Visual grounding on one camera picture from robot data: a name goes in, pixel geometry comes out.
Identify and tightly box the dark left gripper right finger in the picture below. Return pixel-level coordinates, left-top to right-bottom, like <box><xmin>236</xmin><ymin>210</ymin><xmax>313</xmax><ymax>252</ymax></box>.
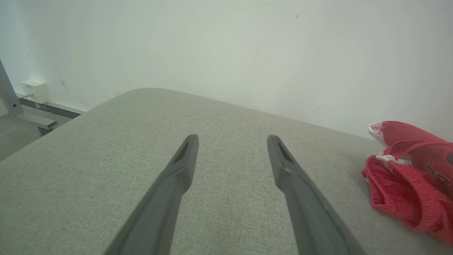
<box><xmin>266</xmin><ymin>135</ymin><xmax>367</xmax><ymax>255</ymax></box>

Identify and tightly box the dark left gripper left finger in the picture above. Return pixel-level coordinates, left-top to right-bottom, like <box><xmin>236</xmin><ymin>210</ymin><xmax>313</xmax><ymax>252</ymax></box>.
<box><xmin>104</xmin><ymin>134</ymin><xmax>200</xmax><ymax>255</ymax></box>

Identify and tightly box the white wall socket box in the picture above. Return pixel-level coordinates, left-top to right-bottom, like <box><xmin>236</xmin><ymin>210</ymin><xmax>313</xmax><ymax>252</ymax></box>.
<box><xmin>21</xmin><ymin>79</ymin><xmax>48</xmax><ymax>104</ymax></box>

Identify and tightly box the dark wall baseboard strip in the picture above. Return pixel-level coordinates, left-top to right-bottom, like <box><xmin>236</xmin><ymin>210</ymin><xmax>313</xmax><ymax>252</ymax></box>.
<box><xmin>16</xmin><ymin>93</ymin><xmax>87</xmax><ymax>119</ymax></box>

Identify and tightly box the red jersey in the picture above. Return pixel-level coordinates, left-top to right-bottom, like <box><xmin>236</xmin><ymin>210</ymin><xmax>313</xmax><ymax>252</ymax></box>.
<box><xmin>361</xmin><ymin>120</ymin><xmax>453</xmax><ymax>246</ymax></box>

